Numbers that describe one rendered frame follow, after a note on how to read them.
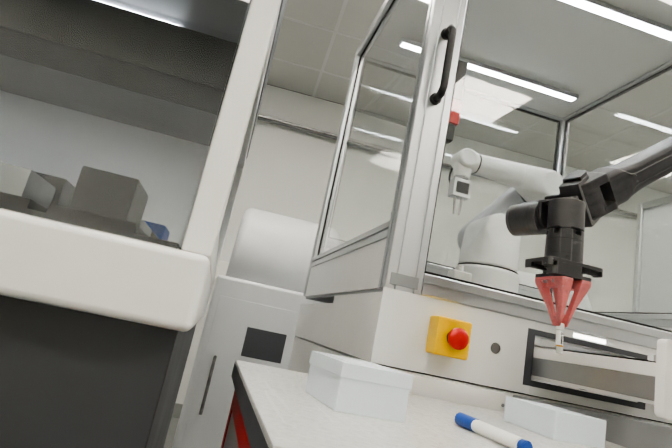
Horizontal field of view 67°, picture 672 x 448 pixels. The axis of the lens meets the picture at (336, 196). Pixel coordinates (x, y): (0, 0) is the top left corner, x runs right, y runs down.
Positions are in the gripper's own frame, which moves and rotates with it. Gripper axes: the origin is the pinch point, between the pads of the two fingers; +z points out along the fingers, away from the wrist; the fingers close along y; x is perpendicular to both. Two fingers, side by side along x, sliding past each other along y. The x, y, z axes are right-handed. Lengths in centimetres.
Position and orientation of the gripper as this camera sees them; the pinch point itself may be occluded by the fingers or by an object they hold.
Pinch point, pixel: (560, 321)
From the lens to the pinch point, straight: 90.0
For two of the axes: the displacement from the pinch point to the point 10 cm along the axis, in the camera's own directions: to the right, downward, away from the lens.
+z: -1.7, 9.5, -2.6
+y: -9.4, -2.4, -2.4
